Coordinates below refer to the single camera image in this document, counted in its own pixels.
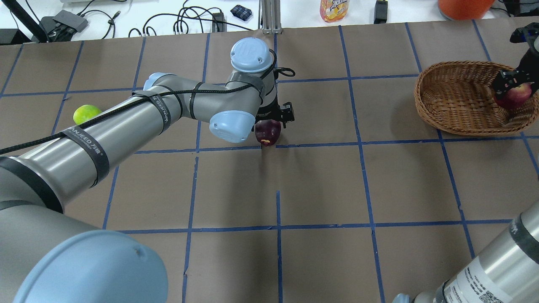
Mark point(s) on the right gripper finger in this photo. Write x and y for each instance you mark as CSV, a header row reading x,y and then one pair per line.
x,y
505,80
534,85

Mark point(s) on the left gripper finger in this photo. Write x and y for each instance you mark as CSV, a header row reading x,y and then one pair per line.
x,y
286,114

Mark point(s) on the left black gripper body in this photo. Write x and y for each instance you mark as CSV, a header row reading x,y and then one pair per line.
x,y
268,112

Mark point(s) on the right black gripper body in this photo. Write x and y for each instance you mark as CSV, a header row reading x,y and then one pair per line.
x,y
527,63

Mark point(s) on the red striped apple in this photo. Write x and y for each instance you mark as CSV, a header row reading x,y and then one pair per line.
x,y
515,97

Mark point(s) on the dark red apple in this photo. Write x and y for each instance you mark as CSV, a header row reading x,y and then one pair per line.
x,y
267,132

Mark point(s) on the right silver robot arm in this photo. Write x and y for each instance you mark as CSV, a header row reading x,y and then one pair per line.
x,y
505,271

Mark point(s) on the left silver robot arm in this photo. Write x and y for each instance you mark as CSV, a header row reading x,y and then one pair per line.
x,y
50,257

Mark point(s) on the wicker basket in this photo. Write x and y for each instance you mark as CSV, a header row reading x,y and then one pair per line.
x,y
456,97

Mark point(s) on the orange bucket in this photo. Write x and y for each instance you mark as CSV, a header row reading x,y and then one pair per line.
x,y
464,9

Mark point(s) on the orange juice bottle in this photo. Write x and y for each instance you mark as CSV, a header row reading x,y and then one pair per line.
x,y
333,10

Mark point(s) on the black power adapter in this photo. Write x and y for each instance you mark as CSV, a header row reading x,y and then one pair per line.
x,y
380,12

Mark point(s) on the green apple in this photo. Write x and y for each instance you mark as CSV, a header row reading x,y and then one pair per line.
x,y
85,113

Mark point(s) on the black monitor stand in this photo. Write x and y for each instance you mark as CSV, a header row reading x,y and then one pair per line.
x,y
27,20

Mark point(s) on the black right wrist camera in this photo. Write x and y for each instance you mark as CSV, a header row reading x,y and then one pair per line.
x,y
525,35

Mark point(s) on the aluminium frame post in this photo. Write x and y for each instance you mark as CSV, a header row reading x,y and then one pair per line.
x,y
270,16

